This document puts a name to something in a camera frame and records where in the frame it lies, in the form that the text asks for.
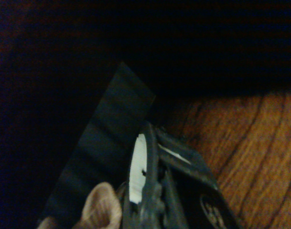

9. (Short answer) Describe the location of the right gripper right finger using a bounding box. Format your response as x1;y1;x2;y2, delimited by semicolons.
156;126;221;194

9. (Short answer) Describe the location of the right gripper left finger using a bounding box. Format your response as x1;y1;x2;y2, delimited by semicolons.
121;121;165;229

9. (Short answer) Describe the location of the beige shoe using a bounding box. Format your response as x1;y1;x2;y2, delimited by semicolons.
37;181;127;229

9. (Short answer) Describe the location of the brown shoe rack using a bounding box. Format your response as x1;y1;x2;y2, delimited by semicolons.
0;0;291;229

